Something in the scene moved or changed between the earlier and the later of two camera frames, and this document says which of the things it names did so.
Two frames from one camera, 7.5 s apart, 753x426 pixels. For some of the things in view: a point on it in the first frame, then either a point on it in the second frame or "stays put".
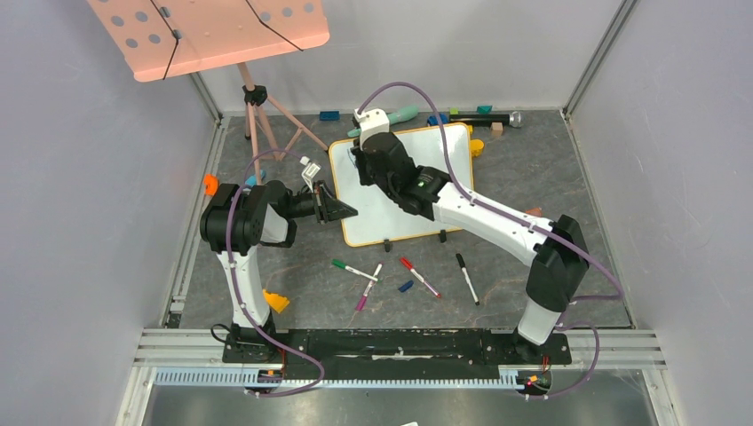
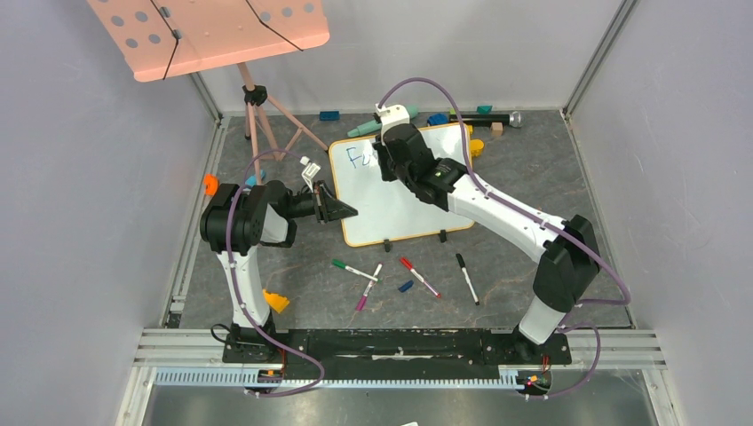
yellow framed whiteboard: x=380 y=217 stays put
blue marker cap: x=405 y=287 stays put
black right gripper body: x=365 y=162 → x=387 y=157
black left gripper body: x=319 y=201 stays put
